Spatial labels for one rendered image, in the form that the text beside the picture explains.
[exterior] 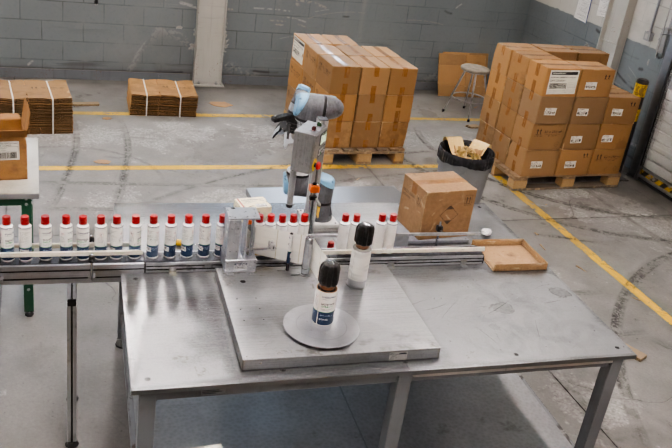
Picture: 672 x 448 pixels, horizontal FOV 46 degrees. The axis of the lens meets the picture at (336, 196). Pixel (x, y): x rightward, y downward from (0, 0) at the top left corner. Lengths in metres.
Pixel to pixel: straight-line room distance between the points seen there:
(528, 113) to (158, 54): 3.99
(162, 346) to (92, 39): 5.98
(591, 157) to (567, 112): 0.61
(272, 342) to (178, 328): 0.39
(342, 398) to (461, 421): 0.58
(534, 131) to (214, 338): 4.56
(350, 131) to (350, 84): 0.44
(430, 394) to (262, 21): 5.75
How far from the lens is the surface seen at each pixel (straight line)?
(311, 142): 3.51
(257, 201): 4.15
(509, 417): 4.13
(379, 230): 3.79
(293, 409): 3.88
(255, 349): 3.08
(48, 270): 3.58
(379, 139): 7.31
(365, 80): 7.05
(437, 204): 4.08
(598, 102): 7.48
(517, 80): 7.37
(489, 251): 4.21
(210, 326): 3.27
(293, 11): 9.08
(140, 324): 3.27
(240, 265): 3.53
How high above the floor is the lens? 2.66
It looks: 24 degrees down
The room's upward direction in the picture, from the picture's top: 8 degrees clockwise
